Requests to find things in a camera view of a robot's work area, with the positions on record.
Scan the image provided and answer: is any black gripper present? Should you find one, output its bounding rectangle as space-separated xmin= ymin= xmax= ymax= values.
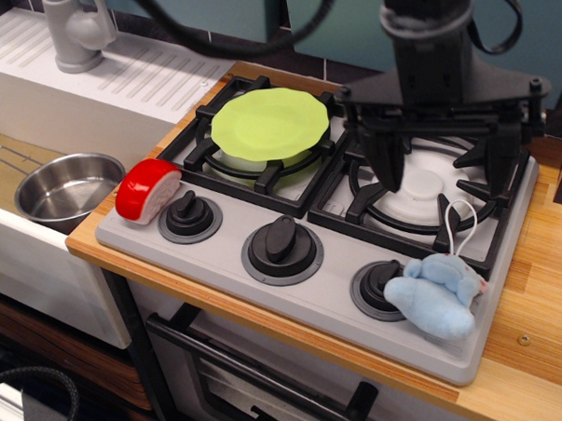
xmin=336 ymin=29 xmax=551 ymax=198

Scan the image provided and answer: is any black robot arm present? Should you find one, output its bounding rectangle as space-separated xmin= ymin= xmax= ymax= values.
xmin=336 ymin=0 xmax=551 ymax=197

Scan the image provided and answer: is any white right burner cap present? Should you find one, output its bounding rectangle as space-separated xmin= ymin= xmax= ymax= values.
xmin=374 ymin=150 xmax=473 ymax=225

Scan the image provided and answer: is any black right burner grate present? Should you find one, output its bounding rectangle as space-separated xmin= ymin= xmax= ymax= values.
xmin=308 ymin=128 xmax=539 ymax=278

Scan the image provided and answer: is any black burner grate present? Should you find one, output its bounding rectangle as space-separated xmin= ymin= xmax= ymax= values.
xmin=160 ymin=76 xmax=345 ymax=218
xmin=308 ymin=128 xmax=539 ymax=278

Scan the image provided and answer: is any blue stuffed hippo toy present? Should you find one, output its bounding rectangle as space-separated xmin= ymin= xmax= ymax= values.
xmin=383 ymin=199 xmax=487 ymax=341

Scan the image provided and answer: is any black right stove knob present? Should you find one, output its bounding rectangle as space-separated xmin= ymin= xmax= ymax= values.
xmin=350 ymin=260 xmax=405 ymax=322

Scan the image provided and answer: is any black stove knob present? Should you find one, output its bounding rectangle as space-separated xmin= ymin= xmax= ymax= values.
xmin=240 ymin=215 xmax=324 ymax=287
xmin=350 ymin=260 xmax=405 ymax=322
xmin=158 ymin=190 xmax=223 ymax=245

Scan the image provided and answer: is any black left burner grate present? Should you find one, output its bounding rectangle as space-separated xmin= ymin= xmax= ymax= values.
xmin=160 ymin=76 xmax=345 ymax=218

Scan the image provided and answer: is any grey toy stove top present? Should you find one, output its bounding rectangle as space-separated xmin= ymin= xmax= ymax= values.
xmin=95 ymin=76 xmax=539 ymax=385

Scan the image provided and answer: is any green plastic plate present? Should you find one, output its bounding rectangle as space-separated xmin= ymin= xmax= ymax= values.
xmin=211 ymin=88 xmax=330 ymax=162

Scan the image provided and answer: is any black middle stove knob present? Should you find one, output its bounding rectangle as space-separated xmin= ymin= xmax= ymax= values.
xmin=240 ymin=215 xmax=324 ymax=287

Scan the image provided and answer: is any black left stove knob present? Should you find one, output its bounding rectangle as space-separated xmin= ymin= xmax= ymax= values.
xmin=158 ymin=190 xmax=223 ymax=245

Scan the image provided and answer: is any red white toy cheese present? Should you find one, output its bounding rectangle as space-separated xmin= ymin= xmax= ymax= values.
xmin=115 ymin=158 xmax=182 ymax=225

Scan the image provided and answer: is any white toy sink unit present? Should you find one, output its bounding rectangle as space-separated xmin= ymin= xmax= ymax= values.
xmin=0 ymin=7 xmax=231 ymax=349

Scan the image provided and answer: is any toy oven door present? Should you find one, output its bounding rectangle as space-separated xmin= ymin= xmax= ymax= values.
xmin=142 ymin=305 xmax=469 ymax=421

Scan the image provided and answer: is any grey toy faucet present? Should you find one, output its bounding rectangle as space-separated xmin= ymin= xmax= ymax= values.
xmin=42 ymin=0 xmax=117 ymax=75

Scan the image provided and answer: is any stainless steel pot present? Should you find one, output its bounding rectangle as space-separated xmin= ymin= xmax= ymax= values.
xmin=0 ymin=145 xmax=126 ymax=235

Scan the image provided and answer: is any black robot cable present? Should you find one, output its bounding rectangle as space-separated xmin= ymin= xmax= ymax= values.
xmin=129 ymin=0 xmax=343 ymax=64

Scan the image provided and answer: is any black braided cable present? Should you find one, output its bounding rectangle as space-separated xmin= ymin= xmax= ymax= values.
xmin=0 ymin=364 xmax=81 ymax=421

